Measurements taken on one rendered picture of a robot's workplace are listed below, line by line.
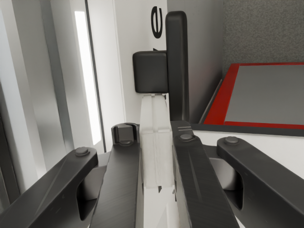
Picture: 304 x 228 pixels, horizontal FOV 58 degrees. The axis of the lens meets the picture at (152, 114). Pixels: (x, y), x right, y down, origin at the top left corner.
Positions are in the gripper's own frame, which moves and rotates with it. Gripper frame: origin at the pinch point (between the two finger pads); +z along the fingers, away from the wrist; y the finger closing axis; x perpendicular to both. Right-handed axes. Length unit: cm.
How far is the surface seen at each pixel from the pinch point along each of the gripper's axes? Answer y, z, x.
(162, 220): 0.1, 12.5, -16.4
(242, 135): 10.4, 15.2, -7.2
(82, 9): -3.7, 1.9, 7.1
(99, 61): -3.1, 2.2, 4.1
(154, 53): 0.3, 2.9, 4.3
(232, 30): 31, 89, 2
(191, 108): 6.5, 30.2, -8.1
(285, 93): 25.7, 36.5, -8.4
